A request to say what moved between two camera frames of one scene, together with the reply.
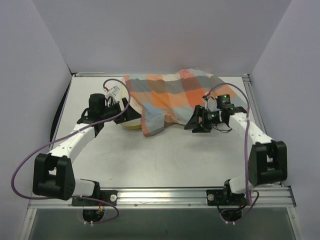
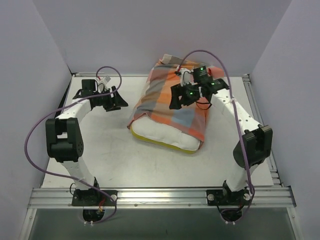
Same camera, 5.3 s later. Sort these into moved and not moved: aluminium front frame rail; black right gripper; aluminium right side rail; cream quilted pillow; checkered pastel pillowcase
Moved: checkered pastel pillowcase; black right gripper; cream quilted pillow
Not moved: aluminium right side rail; aluminium front frame rail
